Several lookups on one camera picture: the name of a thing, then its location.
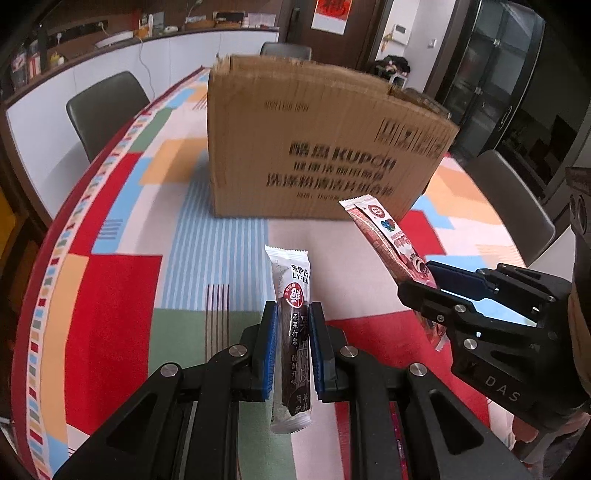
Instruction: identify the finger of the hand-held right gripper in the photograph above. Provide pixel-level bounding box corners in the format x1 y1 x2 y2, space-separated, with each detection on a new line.
427 261 571 324
398 281 536 356

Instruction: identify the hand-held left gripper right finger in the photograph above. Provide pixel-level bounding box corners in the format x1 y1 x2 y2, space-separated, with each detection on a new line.
308 300 532 480

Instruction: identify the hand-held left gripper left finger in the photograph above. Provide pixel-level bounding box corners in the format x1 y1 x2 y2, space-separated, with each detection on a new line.
53 300 280 480

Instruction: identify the dark grey snack bar packet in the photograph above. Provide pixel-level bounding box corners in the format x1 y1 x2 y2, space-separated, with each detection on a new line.
264 245 313 435

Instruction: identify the long pink snack packet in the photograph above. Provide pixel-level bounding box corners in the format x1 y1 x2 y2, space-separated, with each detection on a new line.
338 198 450 352

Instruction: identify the brown cardboard box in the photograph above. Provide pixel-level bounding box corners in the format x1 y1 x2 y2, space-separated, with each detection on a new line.
206 54 460 223

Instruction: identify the dark grey chair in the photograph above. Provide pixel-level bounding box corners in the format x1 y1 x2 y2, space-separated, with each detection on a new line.
259 41 312 61
66 71 151 162
468 150 556 268

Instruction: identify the colourful patchwork tablecloth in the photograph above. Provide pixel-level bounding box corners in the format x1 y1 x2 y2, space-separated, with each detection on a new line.
9 65 555 480

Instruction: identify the black glass cabinet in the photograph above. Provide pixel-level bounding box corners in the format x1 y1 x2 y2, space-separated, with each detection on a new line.
434 0 591 195

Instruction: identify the dark plush bag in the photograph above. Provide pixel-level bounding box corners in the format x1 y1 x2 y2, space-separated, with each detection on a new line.
373 55 411 77

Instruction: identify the dark brown door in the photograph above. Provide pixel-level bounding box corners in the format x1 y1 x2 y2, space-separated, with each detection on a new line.
279 0 384 70

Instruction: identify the white dish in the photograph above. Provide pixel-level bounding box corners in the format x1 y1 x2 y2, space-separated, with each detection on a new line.
95 31 134 48

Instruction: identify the red and white wall poster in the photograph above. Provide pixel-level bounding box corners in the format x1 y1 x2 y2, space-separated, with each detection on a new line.
312 0 354 34

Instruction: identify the white cable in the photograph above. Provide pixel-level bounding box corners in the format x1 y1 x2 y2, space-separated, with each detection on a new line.
134 28 153 93

